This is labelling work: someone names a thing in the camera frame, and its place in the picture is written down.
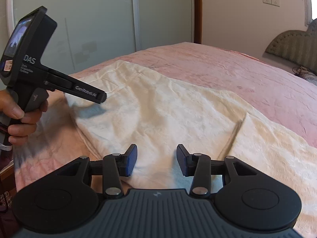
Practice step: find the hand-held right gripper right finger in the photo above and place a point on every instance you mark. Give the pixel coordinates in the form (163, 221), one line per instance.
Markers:
(182, 160)

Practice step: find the white fleece pants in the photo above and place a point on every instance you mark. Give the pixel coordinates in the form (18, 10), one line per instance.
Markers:
(173, 119)

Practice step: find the brown wooden door frame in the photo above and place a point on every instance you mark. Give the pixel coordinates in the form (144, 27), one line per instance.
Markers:
(197, 10)

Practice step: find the frosted glass wardrobe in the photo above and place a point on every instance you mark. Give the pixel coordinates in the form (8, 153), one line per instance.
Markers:
(99, 17)

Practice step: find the olive tufted headboard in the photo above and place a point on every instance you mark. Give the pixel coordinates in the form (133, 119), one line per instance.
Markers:
(294, 47)

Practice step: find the person's left hand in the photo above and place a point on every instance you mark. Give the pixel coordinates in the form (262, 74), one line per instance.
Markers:
(17, 126)

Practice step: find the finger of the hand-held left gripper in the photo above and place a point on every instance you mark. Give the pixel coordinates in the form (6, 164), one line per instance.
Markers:
(84, 89)

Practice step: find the pink floral blanket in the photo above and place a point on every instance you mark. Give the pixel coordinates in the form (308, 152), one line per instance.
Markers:
(223, 64)

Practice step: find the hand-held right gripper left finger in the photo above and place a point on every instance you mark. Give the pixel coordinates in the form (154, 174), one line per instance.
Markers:
(131, 161)

